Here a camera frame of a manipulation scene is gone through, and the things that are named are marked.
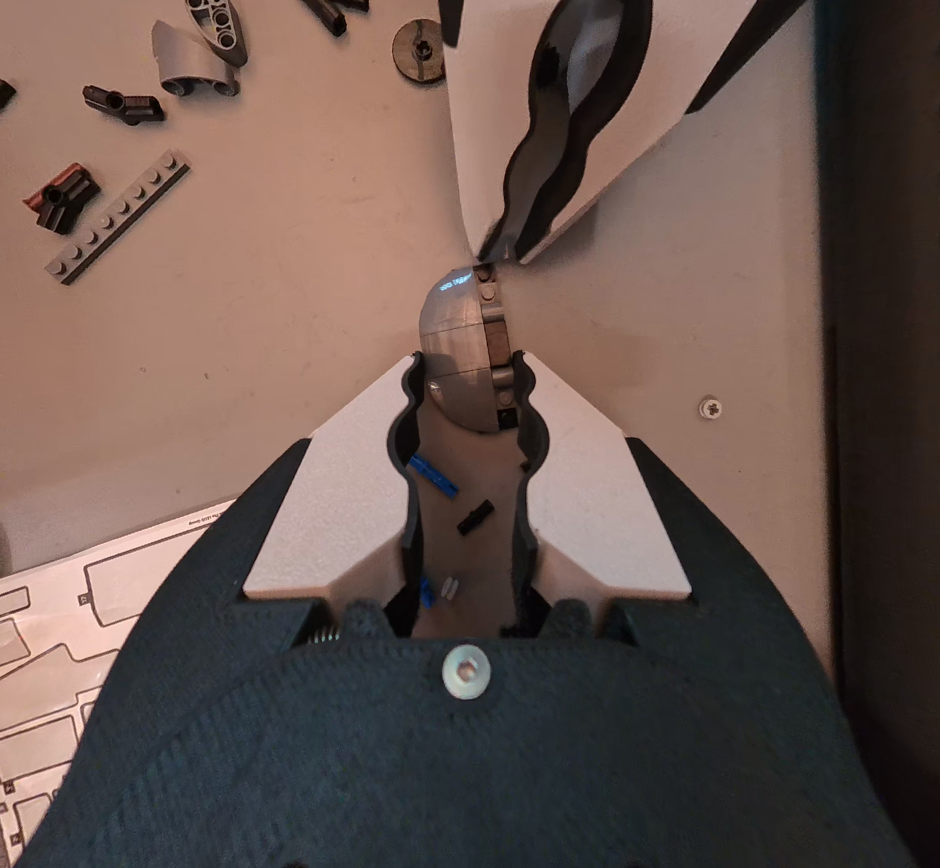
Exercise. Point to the lego sticker sheet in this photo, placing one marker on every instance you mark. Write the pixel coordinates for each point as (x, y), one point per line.
(73, 626)

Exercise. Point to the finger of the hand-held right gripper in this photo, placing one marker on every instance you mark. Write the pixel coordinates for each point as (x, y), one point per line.
(697, 16)
(499, 38)

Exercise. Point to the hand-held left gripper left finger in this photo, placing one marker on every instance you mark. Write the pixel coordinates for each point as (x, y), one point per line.
(330, 515)

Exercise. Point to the black round lego dish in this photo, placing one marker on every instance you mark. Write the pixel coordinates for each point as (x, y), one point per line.
(418, 53)

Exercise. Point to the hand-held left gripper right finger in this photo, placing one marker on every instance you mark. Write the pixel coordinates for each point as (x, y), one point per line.
(602, 515)

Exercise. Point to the grey domed lego assembly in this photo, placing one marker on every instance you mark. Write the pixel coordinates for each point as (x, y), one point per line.
(455, 346)

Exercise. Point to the blue technic pin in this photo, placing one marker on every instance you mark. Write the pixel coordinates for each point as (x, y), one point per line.
(425, 591)
(433, 475)

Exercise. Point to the light grey technic pin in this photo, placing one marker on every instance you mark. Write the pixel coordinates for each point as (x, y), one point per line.
(449, 587)

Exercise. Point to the grey curved lego panel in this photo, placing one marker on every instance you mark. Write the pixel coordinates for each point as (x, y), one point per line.
(183, 56)

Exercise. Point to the silver table screw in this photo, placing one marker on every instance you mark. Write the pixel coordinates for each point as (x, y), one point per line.
(710, 409)

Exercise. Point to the long grey lego plate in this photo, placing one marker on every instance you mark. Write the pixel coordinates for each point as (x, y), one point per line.
(117, 218)

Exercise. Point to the dark grey curved technic beam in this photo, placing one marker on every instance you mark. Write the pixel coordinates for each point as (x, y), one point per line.
(233, 45)

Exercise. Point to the black connector with brown pin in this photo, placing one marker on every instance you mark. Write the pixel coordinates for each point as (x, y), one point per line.
(62, 200)

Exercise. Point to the black angled technic connector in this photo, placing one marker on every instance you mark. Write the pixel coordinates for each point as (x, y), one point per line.
(121, 104)

